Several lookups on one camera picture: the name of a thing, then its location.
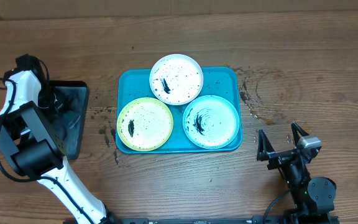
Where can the black water tray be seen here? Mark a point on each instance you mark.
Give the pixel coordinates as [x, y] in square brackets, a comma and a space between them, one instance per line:
[70, 125]

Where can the teal plastic tray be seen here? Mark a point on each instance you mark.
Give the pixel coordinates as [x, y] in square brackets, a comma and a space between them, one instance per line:
[220, 81]

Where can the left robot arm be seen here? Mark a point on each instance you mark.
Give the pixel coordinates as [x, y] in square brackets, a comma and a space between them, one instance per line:
[41, 127]

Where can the yellow plate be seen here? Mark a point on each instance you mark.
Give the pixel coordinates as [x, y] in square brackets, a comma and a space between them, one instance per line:
[144, 124]

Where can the light blue dirty plate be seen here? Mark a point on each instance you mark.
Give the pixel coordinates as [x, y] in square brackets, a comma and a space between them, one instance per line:
[212, 123]

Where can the white dirty plate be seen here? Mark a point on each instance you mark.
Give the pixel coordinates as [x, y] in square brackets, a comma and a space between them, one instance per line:
[176, 79]

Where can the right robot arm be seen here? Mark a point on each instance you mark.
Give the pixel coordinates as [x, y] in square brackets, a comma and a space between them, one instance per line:
[313, 197]

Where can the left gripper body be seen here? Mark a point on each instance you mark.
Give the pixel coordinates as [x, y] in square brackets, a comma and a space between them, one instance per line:
[53, 100]

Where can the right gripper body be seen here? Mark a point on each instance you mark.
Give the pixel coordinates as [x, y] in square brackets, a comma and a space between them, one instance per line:
[295, 172]

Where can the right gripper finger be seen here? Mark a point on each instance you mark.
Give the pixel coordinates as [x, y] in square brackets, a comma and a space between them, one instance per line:
[264, 146]
[298, 132]

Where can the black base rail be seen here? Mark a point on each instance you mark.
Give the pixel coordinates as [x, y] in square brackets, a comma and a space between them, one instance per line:
[197, 221]

